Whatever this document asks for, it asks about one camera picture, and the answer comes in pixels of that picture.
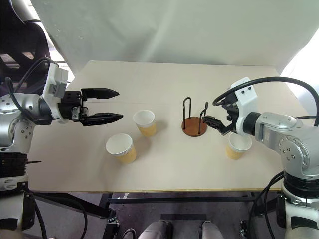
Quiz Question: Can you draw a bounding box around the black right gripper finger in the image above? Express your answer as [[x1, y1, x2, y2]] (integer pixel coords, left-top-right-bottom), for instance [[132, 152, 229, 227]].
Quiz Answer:
[[201, 115, 236, 136]]

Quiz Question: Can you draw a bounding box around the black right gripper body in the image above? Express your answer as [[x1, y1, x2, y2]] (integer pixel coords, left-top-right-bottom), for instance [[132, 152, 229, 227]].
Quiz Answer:
[[221, 92, 239, 132]]

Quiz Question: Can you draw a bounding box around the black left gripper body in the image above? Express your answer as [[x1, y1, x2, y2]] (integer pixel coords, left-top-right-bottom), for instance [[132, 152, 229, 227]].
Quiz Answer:
[[58, 90, 90, 123]]

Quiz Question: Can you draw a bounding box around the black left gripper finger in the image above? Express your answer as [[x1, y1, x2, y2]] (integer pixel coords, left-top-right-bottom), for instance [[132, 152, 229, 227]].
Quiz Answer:
[[81, 87, 120, 101], [80, 112, 124, 127]]

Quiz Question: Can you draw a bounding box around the yellow white paper cup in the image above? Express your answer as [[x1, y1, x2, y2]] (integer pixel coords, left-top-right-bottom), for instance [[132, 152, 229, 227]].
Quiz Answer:
[[105, 133, 138, 164], [132, 109, 157, 138], [225, 132, 253, 160]]

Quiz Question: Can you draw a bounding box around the black office chair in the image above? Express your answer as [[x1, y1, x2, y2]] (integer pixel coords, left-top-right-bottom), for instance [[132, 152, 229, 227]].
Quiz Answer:
[[0, 0, 68, 84]]

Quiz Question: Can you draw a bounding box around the black finned robot module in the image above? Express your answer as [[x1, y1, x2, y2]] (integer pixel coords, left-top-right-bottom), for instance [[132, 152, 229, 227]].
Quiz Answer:
[[0, 152, 42, 179]]

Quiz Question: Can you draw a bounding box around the black slanted table strut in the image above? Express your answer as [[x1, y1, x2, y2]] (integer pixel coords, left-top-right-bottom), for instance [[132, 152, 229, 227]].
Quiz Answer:
[[31, 191, 118, 220]]

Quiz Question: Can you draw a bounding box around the white backdrop cloth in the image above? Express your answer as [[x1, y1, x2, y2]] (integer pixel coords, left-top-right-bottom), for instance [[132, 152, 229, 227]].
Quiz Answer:
[[31, 0, 319, 77]]

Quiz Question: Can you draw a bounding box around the black flat floor box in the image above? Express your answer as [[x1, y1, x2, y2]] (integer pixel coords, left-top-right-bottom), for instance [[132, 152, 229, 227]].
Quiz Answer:
[[160, 213, 207, 222]]

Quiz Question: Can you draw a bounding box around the grey rounded shape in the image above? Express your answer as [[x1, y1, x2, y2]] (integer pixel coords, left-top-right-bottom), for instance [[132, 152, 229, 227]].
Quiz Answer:
[[200, 220, 225, 239], [138, 220, 173, 239]]

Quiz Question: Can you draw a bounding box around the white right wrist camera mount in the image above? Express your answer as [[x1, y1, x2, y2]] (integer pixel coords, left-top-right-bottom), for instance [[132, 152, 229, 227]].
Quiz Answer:
[[229, 77, 259, 137]]

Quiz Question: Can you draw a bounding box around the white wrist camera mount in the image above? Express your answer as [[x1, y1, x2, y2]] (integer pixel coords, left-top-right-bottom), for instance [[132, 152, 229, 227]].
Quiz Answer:
[[229, 77, 259, 137], [41, 62, 69, 124]]

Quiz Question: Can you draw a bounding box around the brown cup holder stand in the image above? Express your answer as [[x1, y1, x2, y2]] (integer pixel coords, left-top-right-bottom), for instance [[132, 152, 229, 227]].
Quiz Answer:
[[181, 97, 209, 138]]

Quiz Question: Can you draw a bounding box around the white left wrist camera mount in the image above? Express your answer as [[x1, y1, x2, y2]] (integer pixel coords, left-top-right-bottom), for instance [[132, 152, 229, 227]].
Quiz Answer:
[[41, 62, 69, 124]]

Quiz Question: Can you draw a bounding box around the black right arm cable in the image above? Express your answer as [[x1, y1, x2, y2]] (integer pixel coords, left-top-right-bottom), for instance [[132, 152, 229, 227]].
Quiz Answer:
[[212, 76, 319, 127]]

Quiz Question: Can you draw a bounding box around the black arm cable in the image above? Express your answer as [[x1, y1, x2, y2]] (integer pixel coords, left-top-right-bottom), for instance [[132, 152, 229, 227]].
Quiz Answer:
[[212, 76, 319, 127], [4, 57, 61, 111]]

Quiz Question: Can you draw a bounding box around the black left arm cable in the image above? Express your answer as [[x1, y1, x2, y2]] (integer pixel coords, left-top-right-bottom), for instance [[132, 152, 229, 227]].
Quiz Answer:
[[4, 57, 61, 111]]

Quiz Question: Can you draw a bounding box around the black table frame bar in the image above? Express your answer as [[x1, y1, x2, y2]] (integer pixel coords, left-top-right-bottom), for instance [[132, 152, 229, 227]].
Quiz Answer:
[[107, 191, 255, 204]]

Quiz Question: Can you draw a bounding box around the black cable under table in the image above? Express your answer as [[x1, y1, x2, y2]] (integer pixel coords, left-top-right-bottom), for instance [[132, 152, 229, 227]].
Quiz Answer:
[[24, 188, 88, 239], [248, 171, 285, 239]]

